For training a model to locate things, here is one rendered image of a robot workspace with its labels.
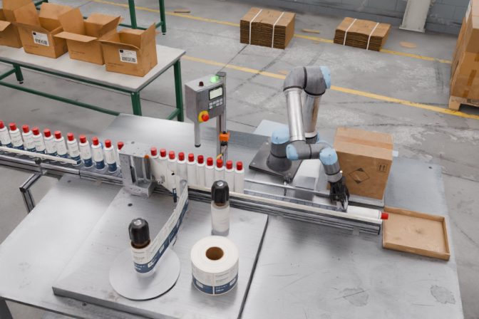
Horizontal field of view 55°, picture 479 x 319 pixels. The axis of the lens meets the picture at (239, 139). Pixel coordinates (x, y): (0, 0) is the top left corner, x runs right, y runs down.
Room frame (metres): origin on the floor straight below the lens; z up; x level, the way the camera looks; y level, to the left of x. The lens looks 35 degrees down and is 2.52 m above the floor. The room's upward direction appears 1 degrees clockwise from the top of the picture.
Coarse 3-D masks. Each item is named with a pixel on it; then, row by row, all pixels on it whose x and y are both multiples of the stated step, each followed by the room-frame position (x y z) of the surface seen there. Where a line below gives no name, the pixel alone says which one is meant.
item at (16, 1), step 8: (8, 0) 4.22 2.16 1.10; (16, 0) 4.20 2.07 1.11; (24, 0) 4.17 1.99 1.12; (8, 8) 4.20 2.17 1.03; (16, 8) 4.18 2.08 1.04; (0, 16) 4.17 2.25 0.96; (8, 16) 4.21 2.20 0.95; (0, 24) 3.84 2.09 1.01; (8, 24) 3.83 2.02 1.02; (0, 32) 3.92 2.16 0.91; (8, 32) 3.89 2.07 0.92; (16, 32) 3.88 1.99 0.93; (0, 40) 3.93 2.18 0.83; (8, 40) 3.91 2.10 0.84; (16, 40) 3.87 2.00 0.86
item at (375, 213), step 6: (348, 210) 1.69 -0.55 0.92; (354, 210) 1.69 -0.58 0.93; (360, 210) 1.69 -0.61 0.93; (366, 210) 1.69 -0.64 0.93; (372, 210) 1.69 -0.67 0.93; (378, 210) 1.69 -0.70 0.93; (366, 216) 1.67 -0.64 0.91; (372, 216) 1.66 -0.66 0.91; (378, 216) 1.66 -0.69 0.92; (384, 216) 1.66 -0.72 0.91
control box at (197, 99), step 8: (192, 80) 1.99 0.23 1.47; (200, 80) 1.99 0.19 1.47; (208, 80) 1.99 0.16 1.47; (216, 80) 2.00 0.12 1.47; (192, 88) 1.91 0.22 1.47; (200, 88) 1.92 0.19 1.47; (208, 88) 1.93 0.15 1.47; (192, 96) 1.91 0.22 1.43; (200, 96) 1.90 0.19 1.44; (208, 96) 1.93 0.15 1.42; (192, 104) 1.91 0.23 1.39; (200, 104) 1.90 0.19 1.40; (208, 104) 1.93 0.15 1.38; (192, 112) 1.91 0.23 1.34; (200, 112) 1.90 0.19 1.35; (208, 112) 1.93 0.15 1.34; (216, 112) 1.96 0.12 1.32; (192, 120) 1.92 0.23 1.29; (200, 120) 1.90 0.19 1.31
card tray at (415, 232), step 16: (384, 208) 1.79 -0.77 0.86; (384, 224) 1.69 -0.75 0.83; (400, 224) 1.69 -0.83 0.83; (416, 224) 1.69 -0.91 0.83; (432, 224) 1.70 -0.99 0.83; (384, 240) 1.58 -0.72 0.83; (400, 240) 1.58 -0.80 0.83; (416, 240) 1.59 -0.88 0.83; (432, 240) 1.59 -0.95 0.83; (448, 240) 1.56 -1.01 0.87; (432, 256) 1.49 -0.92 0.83; (448, 256) 1.47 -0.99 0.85
